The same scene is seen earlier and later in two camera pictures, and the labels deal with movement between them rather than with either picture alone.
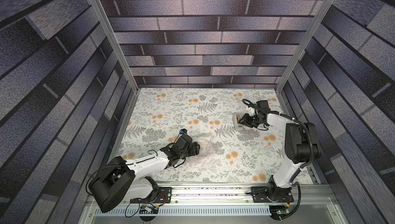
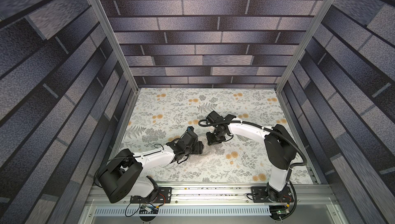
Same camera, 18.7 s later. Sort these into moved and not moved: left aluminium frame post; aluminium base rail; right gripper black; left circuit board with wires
Moved: right gripper black
Not moved: aluminium base rail; left circuit board with wires; left aluminium frame post
